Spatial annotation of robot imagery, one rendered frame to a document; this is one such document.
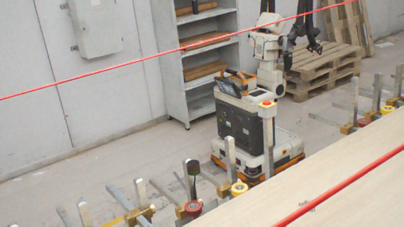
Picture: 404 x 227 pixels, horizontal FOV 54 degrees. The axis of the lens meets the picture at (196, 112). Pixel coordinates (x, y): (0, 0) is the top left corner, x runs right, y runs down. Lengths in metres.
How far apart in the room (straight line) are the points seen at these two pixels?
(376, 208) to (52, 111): 3.31
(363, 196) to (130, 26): 3.22
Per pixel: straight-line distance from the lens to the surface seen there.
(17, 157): 4.40
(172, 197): 2.02
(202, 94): 5.12
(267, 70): 3.50
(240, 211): 1.81
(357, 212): 1.84
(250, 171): 3.37
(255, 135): 3.28
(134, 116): 4.70
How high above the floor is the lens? 2.02
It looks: 24 degrees down
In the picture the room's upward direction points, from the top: 7 degrees counter-clockwise
